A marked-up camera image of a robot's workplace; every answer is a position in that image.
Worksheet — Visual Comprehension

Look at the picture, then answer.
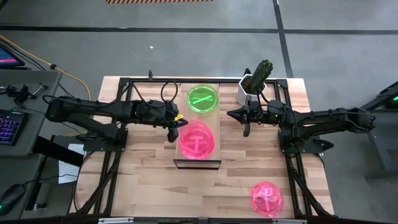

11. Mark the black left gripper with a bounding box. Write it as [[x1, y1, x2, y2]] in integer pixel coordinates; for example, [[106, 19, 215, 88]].
[[135, 99, 189, 143]]

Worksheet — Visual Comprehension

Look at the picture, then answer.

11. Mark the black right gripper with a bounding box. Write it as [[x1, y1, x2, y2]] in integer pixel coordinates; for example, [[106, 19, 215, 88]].
[[226, 100, 293, 138]]

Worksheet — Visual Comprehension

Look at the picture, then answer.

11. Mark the white plant pot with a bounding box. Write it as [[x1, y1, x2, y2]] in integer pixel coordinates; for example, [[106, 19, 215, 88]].
[[238, 73, 267, 105]]

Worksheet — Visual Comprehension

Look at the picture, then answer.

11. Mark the green cactus plant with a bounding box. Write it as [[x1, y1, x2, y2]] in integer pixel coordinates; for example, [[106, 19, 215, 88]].
[[248, 59, 274, 96]]

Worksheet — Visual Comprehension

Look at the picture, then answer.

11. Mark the white paper sheet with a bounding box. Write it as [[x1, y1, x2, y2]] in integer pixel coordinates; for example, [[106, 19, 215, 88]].
[[58, 143, 85, 185]]

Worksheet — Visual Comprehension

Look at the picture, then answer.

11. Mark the black rectangular bar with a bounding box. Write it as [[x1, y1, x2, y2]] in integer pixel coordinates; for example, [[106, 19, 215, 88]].
[[32, 135, 85, 167]]

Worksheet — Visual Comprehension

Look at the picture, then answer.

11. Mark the grey desk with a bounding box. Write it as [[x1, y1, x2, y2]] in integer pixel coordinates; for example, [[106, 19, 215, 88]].
[[0, 68, 63, 220]]

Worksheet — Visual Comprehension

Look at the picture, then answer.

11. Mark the black clamp tool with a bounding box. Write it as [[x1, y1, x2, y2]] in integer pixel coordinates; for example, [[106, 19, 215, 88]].
[[4, 82, 49, 105]]

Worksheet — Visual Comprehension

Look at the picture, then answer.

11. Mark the backlit computer keyboard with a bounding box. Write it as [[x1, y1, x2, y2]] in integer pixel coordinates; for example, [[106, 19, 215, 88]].
[[0, 109, 29, 146]]

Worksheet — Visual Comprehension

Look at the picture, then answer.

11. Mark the black computer mouse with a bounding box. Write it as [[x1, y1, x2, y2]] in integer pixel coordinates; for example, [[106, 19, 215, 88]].
[[0, 183, 26, 216]]

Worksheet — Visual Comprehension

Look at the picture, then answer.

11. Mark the computer monitor screen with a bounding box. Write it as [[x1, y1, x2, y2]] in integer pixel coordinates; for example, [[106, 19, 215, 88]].
[[0, 43, 25, 68]]

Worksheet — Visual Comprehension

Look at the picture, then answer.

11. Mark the wooden shelf with black frame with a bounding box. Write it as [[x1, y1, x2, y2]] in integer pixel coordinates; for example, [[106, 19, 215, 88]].
[[173, 81, 223, 170]]

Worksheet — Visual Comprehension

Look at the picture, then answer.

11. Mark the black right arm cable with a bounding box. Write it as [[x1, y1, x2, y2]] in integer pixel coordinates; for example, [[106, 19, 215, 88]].
[[255, 90, 274, 106]]

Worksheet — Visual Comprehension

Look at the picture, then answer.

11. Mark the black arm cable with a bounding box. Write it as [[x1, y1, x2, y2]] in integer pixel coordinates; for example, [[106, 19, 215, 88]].
[[123, 80, 180, 108], [255, 90, 274, 106]]

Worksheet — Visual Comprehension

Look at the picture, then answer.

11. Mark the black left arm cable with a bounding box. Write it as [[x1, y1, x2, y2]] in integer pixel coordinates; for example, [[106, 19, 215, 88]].
[[123, 80, 180, 108]]

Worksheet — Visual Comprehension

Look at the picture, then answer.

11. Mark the black aluminium rig frame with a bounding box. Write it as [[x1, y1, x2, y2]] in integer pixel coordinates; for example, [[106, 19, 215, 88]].
[[67, 77, 332, 218]]

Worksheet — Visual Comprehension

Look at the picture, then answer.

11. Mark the silver metal bracket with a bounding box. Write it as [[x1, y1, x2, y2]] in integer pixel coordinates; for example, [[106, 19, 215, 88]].
[[272, 218, 308, 224], [98, 217, 134, 224]]

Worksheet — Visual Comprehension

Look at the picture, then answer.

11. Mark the thick yellow cable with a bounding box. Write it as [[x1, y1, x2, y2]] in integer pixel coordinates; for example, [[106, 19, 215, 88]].
[[0, 34, 91, 100]]

